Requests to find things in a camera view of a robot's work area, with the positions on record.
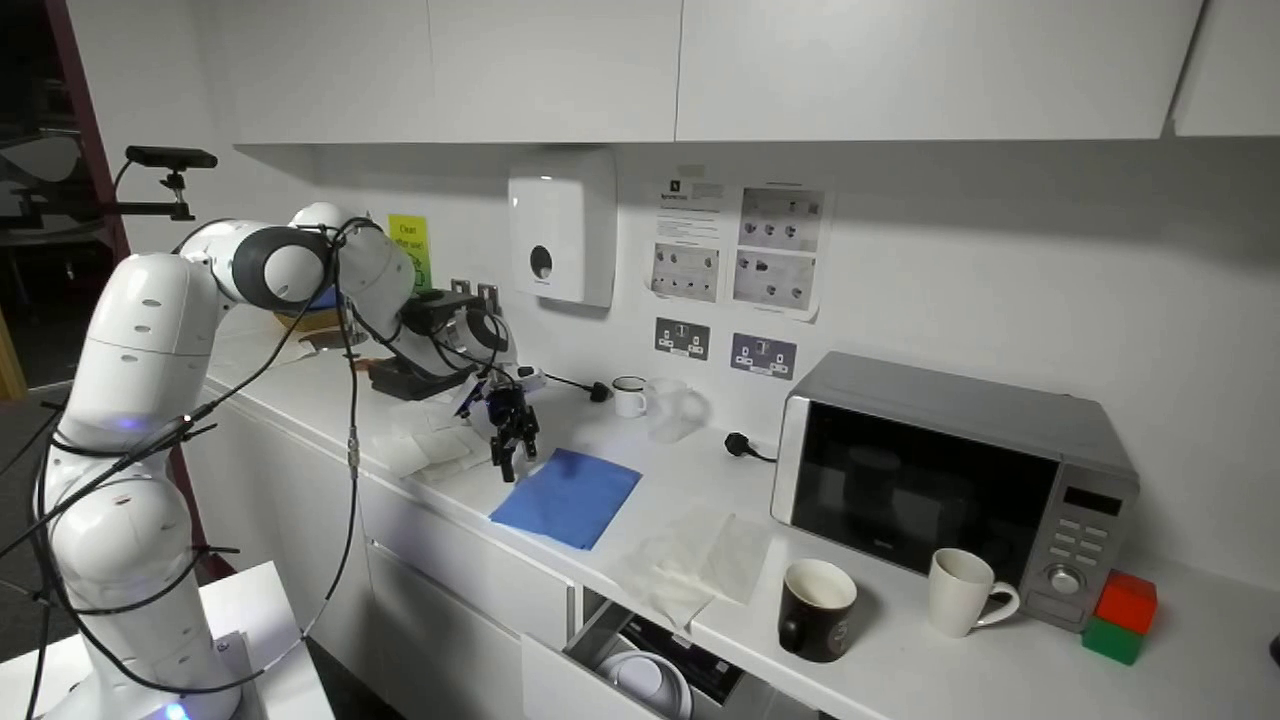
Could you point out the white upper cabinet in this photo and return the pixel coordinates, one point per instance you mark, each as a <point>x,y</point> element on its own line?
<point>532,66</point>

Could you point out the yellow-green wall sign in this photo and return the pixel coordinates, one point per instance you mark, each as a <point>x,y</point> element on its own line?
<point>417,234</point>

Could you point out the white notice with logo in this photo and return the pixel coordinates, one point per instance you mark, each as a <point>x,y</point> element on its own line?
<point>689,191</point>

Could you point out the brown-yellow pack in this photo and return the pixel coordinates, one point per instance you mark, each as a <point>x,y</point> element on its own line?
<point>324,330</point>

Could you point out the silver wall socket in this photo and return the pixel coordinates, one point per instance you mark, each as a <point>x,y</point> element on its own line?
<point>488,291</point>
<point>463,287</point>

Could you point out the black microwave plug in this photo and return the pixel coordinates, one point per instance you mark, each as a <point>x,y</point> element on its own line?
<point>736,445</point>

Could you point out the white mug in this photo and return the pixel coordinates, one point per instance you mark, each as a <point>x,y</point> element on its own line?
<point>963,594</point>

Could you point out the photo instruction sheet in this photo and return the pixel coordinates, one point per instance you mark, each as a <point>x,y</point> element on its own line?
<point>686,269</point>
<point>781,219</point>
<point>775,281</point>

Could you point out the red-orange block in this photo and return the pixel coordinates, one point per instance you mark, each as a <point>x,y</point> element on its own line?
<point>1128,602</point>

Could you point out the blue cloth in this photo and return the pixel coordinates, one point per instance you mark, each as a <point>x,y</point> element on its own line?
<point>567,499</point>

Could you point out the white paper towel dispenser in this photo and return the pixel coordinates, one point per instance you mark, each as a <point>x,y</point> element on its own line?
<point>562,225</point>

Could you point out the black stereo camera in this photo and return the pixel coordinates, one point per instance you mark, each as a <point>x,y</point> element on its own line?
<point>167,156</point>

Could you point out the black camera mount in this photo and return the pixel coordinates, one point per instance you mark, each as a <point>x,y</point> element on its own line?
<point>155,206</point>

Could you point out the dark red door frame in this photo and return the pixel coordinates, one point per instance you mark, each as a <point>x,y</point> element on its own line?
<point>79,66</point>

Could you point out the white cabinet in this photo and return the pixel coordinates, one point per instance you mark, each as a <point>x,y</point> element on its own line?
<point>440,614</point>
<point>532,66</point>

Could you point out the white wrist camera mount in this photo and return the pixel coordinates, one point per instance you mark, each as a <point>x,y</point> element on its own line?
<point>518,378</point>

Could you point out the white bowl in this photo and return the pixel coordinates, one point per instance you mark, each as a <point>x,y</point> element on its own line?
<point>645,682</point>

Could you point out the double wall socket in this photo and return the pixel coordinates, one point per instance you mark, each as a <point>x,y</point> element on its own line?
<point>681,336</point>
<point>760,359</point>

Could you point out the green block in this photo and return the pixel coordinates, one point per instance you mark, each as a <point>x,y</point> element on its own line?
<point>1111,647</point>

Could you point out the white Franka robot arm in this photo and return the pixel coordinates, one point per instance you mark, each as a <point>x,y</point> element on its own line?
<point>144,345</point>

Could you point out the silver microwave oven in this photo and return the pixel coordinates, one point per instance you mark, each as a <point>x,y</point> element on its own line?
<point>933,483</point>

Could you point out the white robot table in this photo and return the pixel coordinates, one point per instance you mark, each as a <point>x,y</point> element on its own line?
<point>265,643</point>

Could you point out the open white drawer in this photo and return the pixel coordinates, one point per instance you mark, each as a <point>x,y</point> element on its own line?
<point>720,675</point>

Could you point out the white lower cabinet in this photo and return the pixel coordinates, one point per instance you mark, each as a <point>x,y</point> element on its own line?
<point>440,614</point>

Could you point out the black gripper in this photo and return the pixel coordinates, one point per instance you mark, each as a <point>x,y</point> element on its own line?
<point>513,416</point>

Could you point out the black mug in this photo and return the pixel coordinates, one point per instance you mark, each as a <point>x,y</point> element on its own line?
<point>817,614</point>

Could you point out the small white cup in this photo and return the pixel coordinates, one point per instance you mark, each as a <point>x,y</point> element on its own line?
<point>628,398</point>

